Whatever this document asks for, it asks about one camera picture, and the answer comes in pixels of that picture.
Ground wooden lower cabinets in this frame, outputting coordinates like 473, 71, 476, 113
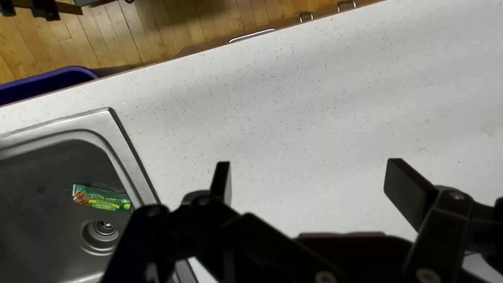
0, 0, 382, 84

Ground blue plastic bin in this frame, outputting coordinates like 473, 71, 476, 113
0, 66, 98, 106

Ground green granola bar packet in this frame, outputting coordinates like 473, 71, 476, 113
71, 184, 132, 212

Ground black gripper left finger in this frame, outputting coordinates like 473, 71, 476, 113
101, 162, 340, 283

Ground stainless steel double sink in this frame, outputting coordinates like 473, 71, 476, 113
0, 107, 200, 283

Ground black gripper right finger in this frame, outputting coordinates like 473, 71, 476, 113
384, 157, 503, 283

